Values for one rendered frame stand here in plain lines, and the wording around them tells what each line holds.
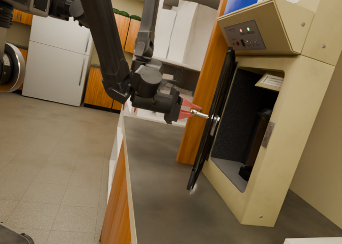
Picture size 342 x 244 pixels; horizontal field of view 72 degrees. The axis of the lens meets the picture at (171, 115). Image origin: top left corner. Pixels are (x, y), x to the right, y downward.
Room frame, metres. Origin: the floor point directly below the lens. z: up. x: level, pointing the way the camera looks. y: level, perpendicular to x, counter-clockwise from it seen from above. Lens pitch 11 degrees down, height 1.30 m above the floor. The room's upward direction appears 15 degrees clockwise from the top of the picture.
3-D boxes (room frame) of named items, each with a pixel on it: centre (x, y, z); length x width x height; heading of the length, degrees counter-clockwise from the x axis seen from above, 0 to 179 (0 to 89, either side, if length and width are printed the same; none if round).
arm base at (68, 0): (1.10, 0.56, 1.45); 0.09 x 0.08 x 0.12; 166
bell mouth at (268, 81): (0.76, -0.32, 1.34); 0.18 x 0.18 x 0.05
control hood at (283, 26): (0.74, -0.16, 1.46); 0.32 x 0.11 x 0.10; 16
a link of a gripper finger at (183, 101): (0.70, -0.04, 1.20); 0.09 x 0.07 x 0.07; 105
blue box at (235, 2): (0.81, -0.14, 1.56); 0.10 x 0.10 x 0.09; 16
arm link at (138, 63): (0.95, 0.17, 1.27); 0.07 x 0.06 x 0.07; 76
